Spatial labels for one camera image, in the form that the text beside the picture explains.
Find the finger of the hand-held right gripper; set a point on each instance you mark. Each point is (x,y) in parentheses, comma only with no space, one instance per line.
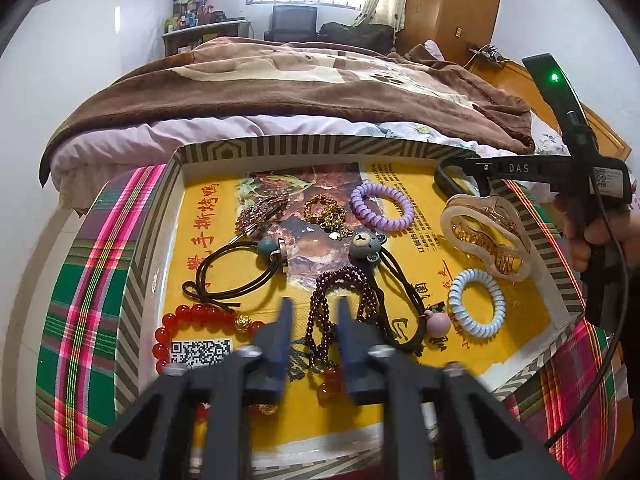
(530,170)

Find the black wrist band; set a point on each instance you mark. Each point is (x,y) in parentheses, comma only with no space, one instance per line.
(440,177)

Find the pink rhinestone hair clip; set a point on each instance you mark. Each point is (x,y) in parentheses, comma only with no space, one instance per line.
(265,210)

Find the wooden wardrobe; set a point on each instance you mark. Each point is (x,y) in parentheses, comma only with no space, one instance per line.
(450,5)

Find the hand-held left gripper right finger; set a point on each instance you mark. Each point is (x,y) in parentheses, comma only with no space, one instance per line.
(350,350)

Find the plaid cloth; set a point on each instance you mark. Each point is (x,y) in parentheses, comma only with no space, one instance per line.
(85,310)

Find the wooden headboard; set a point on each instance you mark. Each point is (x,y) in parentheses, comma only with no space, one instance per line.
(607,132)

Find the power strip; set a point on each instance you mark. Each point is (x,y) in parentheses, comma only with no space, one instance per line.
(485,52)

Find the wooden desk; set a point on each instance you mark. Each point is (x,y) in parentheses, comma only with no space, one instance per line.
(205,35)

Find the dark bag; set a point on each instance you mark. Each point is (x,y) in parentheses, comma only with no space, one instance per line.
(357,35)

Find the black television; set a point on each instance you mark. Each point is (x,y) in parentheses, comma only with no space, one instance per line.
(294,22)

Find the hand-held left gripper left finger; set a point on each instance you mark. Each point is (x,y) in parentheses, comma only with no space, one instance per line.
(280,345)

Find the clutter of bottles and boxes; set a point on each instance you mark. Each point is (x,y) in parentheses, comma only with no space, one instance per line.
(190,12)

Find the person's right hand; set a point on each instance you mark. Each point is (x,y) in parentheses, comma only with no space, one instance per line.
(577,250)

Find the yellow printed cardboard box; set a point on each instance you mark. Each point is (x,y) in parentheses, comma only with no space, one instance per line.
(310,430)

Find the cream hair claw clip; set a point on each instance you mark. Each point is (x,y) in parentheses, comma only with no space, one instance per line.
(467,225)

